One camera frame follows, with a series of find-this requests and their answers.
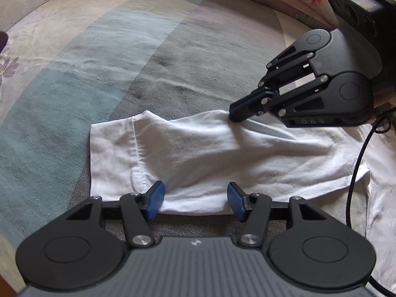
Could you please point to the white printed t-shirt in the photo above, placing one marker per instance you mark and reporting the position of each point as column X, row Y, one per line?
column 216, row 161

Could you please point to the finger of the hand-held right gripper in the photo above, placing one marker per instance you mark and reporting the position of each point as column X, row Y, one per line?
column 247, row 111
column 287, row 55

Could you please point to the dark brown slipper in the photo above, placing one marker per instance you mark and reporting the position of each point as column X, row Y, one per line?
column 3, row 40

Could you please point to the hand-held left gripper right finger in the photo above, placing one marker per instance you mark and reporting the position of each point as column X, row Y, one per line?
column 235, row 202

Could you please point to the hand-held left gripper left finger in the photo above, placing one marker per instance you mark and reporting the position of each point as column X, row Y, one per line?
column 154, row 199

